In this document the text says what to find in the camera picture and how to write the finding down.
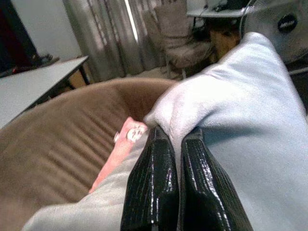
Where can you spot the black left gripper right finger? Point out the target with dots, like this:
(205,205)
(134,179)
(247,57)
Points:
(204,192)

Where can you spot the dark television screen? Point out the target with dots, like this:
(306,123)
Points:
(12,36)

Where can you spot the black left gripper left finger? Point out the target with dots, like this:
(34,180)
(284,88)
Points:
(151,183)

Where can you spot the light blue pillow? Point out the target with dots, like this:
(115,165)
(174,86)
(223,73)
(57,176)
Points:
(240,108)

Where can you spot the grey curtain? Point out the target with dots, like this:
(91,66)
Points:
(108,36)

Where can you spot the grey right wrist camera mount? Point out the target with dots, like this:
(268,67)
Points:
(211,13)

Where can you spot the grey table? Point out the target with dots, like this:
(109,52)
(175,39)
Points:
(29,84)

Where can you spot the brown fabric sofa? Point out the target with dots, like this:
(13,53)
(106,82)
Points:
(60,134)

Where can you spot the grey upholstered chair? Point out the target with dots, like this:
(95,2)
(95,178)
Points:
(178,45)

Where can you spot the pink printed cushion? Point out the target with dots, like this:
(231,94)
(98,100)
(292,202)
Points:
(115,156)

